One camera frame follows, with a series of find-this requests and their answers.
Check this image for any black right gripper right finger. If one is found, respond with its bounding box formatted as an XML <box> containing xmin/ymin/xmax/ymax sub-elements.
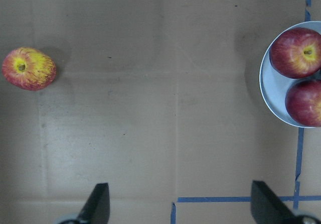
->
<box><xmin>251</xmin><ymin>181</ymin><xmax>301</xmax><ymax>224</ymax></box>

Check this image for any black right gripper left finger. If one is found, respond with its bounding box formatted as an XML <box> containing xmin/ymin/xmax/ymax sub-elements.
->
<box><xmin>77</xmin><ymin>183</ymin><xmax>110</xmax><ymax>224</ymax></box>

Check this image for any red yellow apple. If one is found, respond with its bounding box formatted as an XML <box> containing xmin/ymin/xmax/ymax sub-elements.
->
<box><xmin>2</xmin><ymin>47</ymin><xmax>57</xmax><ymax>91</ymax></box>

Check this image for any red apple on plate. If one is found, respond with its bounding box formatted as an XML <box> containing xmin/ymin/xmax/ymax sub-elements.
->
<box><xmin>285</xmin><ymin>79</ymin><xmax>320</xmax><ymax>127</ymax></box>
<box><xmin>269</xmin><ymin>27</ymin><xmax>320</xmax><ymax>79</ymax></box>

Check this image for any light blue plate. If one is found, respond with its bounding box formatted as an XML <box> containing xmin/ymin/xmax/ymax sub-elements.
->
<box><xmin>259</xmin><ymin>21</ymin><xmax>320</xmax><ymax>128</ymax></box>

